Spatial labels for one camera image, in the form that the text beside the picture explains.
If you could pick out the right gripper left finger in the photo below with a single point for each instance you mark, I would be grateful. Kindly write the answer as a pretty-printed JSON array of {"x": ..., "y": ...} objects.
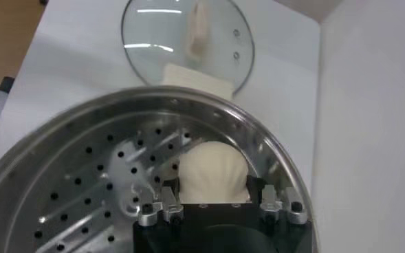
[{"x": 154, "y": 209}]

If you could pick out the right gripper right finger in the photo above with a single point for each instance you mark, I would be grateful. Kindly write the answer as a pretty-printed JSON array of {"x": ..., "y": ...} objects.
[{"x": 284, "y": 208}]

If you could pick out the white steamed baozi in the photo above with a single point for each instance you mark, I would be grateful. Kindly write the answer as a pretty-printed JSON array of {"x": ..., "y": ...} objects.
[{"x": 212, "y": 172}]

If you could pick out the perforated stainless steamer basket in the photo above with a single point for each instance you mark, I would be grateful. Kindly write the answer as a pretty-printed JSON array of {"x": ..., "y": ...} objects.
[{"x": 68, "y": 203}]

